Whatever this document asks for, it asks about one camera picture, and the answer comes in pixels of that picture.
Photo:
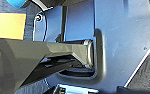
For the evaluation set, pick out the white box with blue middle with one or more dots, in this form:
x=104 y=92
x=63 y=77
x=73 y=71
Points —
x=77 y=90

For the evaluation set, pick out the grey robot torso limb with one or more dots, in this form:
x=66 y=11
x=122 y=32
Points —
x=24 y=60

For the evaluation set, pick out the large blue sofa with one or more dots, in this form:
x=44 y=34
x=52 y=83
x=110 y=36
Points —
x=17 y=2

